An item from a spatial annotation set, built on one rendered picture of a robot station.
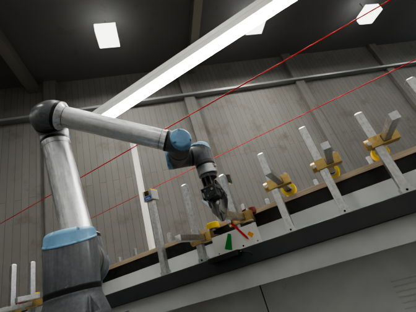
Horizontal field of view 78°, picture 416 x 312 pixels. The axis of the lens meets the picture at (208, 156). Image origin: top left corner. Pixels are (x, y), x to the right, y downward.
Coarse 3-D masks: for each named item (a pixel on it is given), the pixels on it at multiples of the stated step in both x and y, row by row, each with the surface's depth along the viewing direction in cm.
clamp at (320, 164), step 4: (336, 152) 121; (332, 156) 121; (336, 156) 120; (316, 160) 124; (320, 160) 123; (324, 160) 122; (336, 160) 120; (340, 160) 119; (312, 164) 125; (316, 164) 124; (320, 164) 123; (324, 164) 122; (328, 164) 121; (332, 164) 120; (336, 164) 122; (312, 168) 124; (316, 168) 123; (320, 168) 122; (328, 168) 125; (316, 172) 125
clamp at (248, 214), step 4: (244, 212) 134; (248, 212) 133; (252, 212) 136; (248, 216) 132; (252, 216) 133; (232, 220) 135; (236, 220) 134; (244, 220) 133; (248, 220) 134; (228, 224) 136; (236, 224) 134
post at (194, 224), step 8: (184, 184) 156; (184, 192) 154; (184, 200) 153; (192, 200) 154; (192, 208) 150; (192, 216) 148; (192, 224) 147; (200, 232) 146; (200, 248) 140; (200, 256) 139
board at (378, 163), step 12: (396, 156) 128; (360, 168) 133; (372, 168) 131; (336, 180) 137; (300, 192) 144; (312, 192) 142; (276, 204) 148; (204, 228) 165; (144, 252) 181; (120, 264) 188
